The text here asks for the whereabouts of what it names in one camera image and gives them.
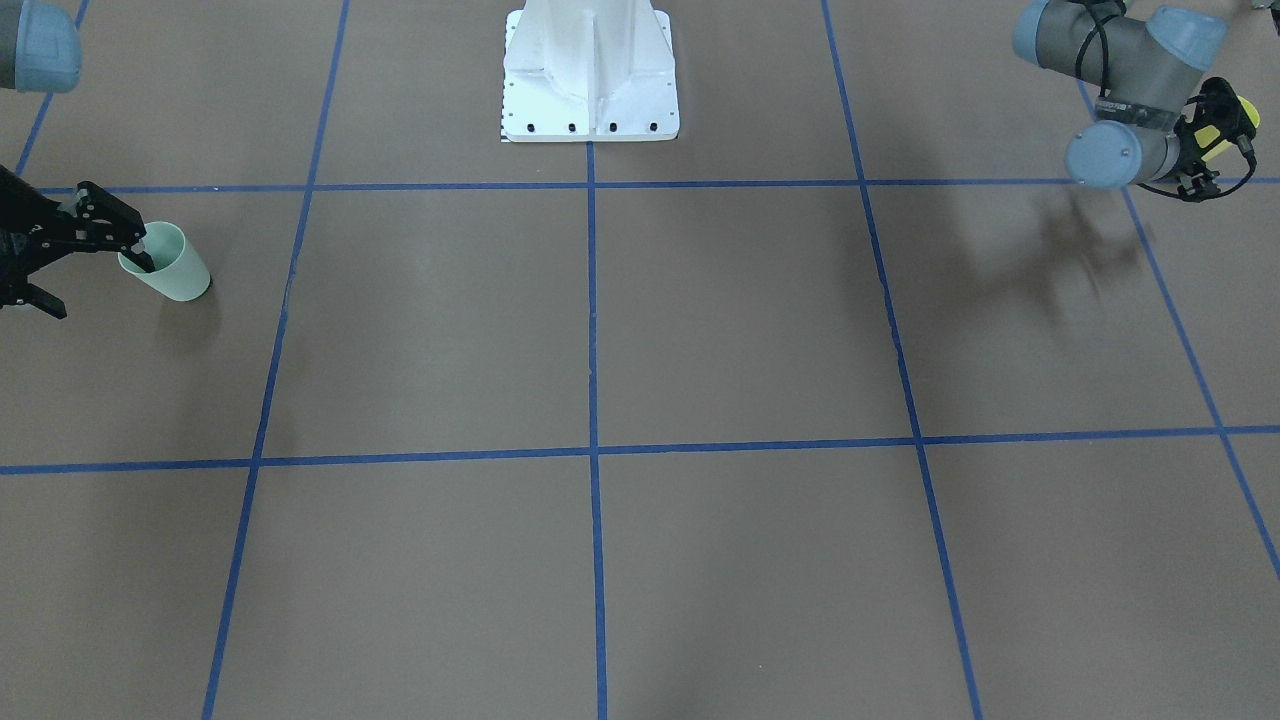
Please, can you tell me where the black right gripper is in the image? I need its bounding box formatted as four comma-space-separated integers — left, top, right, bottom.
1, 167, 156, 319

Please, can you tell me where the green plastic cup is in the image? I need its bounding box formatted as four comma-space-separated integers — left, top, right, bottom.
116, 222, 212, 302

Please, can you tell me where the yellow plastic cup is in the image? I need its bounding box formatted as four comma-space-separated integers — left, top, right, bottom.
1193, 94, 1261, 164

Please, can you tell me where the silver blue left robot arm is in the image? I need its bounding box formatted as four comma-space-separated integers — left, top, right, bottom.
1012, 1, 1229, 190

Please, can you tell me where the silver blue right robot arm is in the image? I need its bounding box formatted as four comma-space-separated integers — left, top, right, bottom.
1, 1, 156, 319

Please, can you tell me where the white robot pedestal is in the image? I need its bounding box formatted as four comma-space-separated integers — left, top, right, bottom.
500, 1, 681, 143

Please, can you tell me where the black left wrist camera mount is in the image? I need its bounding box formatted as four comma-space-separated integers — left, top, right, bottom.
1167, 77, 1260, 202

